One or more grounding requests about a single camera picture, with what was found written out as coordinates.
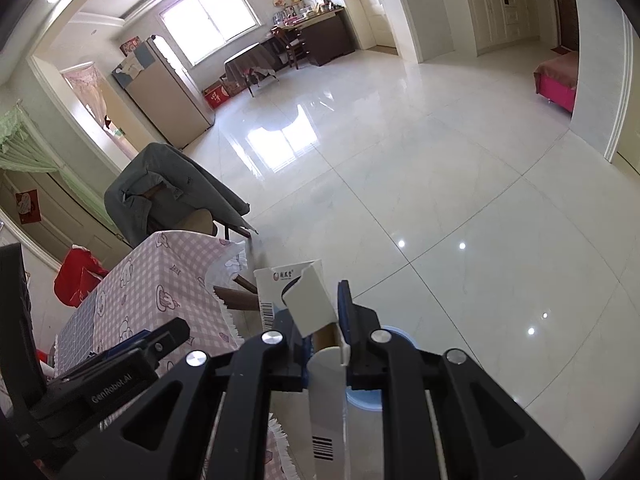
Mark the wooden chair at desk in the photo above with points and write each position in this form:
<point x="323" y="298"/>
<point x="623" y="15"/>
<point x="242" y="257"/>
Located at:
<point x="291" y="44"/>

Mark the window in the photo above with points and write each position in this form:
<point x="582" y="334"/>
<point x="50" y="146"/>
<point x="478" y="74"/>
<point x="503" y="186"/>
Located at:
<point x="202" y="27"/>

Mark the round table dark cloth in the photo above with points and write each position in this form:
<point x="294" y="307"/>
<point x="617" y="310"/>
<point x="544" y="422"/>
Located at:
<point x="249" y="66"/>

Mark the red cardboard box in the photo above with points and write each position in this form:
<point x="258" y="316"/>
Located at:
<point x="216" y="94"/>

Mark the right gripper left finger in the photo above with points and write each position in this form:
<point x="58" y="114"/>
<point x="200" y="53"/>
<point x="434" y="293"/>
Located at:
<point x="207" y="418"/>

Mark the chair with grey jacket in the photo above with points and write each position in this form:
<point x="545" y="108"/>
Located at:
<point x="161" y="187"/>

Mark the beige refrigerator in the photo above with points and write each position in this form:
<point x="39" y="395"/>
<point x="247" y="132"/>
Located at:
<point x="159" y="84"/>

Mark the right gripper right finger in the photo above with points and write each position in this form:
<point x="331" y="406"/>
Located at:
<point x="443" y="416"/>

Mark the white cardboard box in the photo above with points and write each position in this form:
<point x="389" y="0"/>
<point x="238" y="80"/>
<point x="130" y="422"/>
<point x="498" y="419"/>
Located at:
<point x="299" y="290"/>

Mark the red covered chair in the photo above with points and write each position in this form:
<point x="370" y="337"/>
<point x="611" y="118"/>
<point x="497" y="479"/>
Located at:
<point x="80" y="273"/>

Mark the blue plastic trash bucket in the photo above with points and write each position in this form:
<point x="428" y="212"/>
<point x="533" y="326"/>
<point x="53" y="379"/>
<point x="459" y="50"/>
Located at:
<point x="371" y="400"/>

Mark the dark wooden desk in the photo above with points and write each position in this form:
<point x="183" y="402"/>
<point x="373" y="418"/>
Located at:
<point x="326" y="37"/>

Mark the checkered pink grey tablecloth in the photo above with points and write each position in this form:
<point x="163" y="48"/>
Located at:
<point x="172" y="274"/>

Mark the white wall cabinet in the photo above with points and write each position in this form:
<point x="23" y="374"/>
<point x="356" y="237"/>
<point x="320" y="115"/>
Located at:
<point x="500" y="23"/>

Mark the green door curtain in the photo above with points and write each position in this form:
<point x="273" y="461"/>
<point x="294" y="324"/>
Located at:
<point x="24" y="150"/>

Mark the pink stool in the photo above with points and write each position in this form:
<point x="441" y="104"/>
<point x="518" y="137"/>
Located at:
<point x="557" y="79"/>

